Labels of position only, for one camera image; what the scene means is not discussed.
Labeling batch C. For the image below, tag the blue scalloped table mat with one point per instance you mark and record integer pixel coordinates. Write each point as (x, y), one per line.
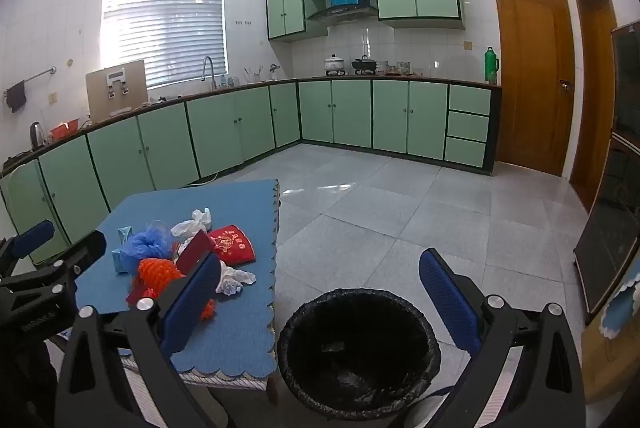
(240, 333)

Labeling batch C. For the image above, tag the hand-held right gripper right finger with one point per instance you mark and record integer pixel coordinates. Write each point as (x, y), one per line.
(450, 303)

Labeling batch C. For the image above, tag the light blue scalloped cloth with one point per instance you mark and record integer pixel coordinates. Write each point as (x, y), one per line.
(622, 303)

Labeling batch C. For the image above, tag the dark red envelope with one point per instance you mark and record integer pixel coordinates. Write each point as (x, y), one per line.
(195, 250)

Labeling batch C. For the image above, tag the dark hanging towel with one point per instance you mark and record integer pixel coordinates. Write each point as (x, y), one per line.
(16, 96)

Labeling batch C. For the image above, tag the red pouch with gold print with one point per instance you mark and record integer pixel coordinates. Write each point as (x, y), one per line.
(235, 245)

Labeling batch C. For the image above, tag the green base cabinets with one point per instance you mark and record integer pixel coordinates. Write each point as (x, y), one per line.
(350, 113)

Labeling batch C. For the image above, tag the green cabinet drawer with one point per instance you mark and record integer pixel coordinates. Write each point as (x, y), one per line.
(469, 101)
(467, 127)
(465, 152)

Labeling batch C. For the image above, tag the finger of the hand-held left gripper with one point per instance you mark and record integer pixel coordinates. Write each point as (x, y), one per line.
(32, 238)
(82, 253)

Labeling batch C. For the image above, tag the light grey cloth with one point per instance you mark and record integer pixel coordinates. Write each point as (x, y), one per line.
(425, 408)

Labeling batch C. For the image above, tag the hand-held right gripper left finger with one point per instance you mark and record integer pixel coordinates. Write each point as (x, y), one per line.
(192, 303)

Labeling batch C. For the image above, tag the teal snack packet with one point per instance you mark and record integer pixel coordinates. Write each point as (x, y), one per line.
(120, 260)

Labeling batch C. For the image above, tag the white window blind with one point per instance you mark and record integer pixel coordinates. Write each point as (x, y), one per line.
(165, 23)

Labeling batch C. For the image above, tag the black trash bin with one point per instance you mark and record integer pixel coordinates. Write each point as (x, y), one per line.
(360, 358)

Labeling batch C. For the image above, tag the white tissue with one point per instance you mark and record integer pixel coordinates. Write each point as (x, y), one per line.
(232, 278)
(195, 223)

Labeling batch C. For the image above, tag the black range hood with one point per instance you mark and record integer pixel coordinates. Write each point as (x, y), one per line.
(342, 12)

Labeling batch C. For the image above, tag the black framed glass cabinet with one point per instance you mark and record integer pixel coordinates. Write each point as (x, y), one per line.
(615, 208)

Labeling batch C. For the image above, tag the yellowish wall plate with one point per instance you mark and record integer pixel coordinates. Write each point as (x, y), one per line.
(52, 97)

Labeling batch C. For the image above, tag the wall towel rail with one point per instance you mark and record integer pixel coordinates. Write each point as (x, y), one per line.
(35, 76)

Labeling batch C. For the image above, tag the steel kitchen faucet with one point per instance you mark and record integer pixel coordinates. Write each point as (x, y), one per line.
(207, 71)

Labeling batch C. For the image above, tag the brown cardboard board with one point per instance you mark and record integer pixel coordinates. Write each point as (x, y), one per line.
(115, 98)

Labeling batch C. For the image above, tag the glass jar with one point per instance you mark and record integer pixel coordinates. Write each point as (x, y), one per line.
(402, 67)
(382, 67)

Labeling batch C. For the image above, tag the black wok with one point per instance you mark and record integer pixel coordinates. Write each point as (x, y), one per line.
(364, 65)

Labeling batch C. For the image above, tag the green thermos bottle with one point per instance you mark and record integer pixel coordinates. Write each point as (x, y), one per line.
(491, 66)

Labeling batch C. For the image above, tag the orange mesh bath sponge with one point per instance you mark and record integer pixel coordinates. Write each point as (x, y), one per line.
(155, 273)

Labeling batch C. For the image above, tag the red plastic basin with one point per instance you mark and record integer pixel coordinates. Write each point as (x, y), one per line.
(65, 128)

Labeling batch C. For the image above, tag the wooden door in frame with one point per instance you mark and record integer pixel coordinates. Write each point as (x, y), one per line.
(595, 83)

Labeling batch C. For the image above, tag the white cooking pot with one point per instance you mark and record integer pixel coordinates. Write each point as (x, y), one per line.
(334, 64)

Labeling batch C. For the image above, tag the steel electric kettle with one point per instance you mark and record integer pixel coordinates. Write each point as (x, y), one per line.
(36, 133)

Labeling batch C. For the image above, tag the blue mesh bath sponge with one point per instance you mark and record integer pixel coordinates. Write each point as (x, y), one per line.
(147, 248)

